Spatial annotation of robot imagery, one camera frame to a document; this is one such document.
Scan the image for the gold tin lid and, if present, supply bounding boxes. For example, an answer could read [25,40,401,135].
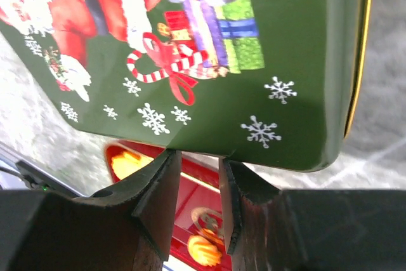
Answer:
[1,0,371,171]

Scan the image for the lower swirl cookie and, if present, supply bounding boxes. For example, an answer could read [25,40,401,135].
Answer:
[187,235,222,267]

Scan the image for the upper orange fish cookie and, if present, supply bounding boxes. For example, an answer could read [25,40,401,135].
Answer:
[111,151,153,180]

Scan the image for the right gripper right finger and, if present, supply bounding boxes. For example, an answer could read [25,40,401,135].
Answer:
[219,159,405,270]

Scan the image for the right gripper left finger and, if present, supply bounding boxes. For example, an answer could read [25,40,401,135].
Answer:
[1,150,181,270]

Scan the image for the red lacquer tray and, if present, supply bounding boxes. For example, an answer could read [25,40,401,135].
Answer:
[105,140,232,270]

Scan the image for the aluminium front rail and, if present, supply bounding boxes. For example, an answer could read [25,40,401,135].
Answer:
[1,142,86,198]

